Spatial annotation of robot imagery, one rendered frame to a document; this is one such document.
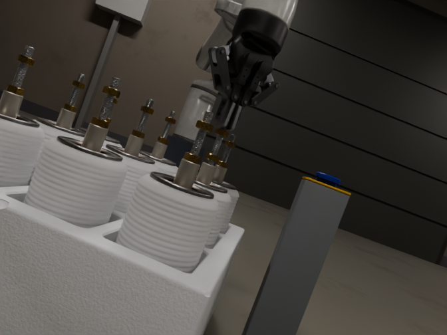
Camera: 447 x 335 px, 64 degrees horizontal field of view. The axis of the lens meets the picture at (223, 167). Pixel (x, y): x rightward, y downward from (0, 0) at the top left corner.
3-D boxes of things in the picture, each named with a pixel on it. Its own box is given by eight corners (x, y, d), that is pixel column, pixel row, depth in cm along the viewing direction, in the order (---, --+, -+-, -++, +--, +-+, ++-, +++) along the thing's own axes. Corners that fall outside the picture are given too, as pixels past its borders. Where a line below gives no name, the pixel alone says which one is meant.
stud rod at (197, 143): (189, 175, 41) (213, 113, 41) (191, 177, 40) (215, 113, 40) (181, 173, 41) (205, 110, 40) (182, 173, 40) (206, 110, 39)
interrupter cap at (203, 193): (205, 193, 45) (207, 188, 45) (218, 207, 38) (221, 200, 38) (148, 173, 43) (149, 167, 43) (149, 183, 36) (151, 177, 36)
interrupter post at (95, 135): (98, 154, 44) (108, 128, 43) (100, 157, 41) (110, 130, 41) (78, 147, 42) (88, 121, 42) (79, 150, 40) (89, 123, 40)
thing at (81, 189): (78, 280, 49) (124, 157, 48) (80, 320, 40) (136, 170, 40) (0, 267, 45) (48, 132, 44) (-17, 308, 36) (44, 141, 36)
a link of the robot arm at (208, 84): (229, 55, 123) (211, 102, 124) (204, 43, 120) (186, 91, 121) (237, 50, 115) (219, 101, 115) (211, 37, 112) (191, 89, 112)
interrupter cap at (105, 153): (117, 157, 47) (118, 152, 47) (125, 167, 40) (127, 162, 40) (56, 137, 44) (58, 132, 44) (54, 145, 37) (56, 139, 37)
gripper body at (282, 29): (263, -1, 46) (237, 68, 46) (302, 32, 51) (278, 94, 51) (228, 4, 51) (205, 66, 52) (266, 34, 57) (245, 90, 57)
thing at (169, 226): (163, 321, 47) (212, 192, 46) (169, 370, 37) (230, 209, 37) (90, 304, 44) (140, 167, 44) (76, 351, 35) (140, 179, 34)
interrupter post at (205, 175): (207, 189, 51) (215, 167, 50) (191, 182, 51) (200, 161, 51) (211, 188, 53) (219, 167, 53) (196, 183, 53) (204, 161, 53)
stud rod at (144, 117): (130, 145, 54) (147, 98, 54) (136, 147, 54) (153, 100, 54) (131, 145, 53) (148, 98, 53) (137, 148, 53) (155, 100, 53)
